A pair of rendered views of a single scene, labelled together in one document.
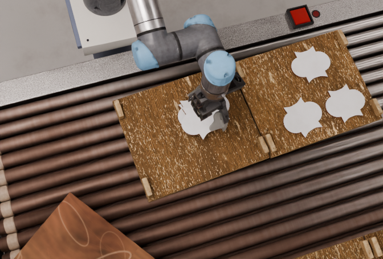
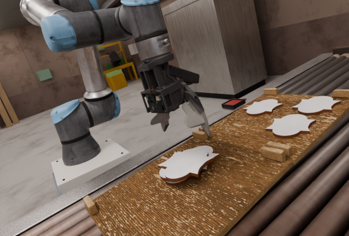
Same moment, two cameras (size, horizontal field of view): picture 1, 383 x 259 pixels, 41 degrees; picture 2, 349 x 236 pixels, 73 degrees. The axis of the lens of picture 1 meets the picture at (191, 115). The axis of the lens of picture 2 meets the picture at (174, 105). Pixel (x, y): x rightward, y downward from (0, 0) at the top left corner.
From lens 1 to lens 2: 1.23 m
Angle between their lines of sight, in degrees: 55
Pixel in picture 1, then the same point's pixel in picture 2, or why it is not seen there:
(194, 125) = (180, 169)
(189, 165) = (197, 215)
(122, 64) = (98, 181)
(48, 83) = (12, 229)
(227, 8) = not seen: hidden behind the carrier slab
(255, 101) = (235, 139)
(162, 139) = (150, 208)
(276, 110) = (261, 134)
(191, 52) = (108, 15)
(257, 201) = (331, 210)
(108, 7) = (81, 151)
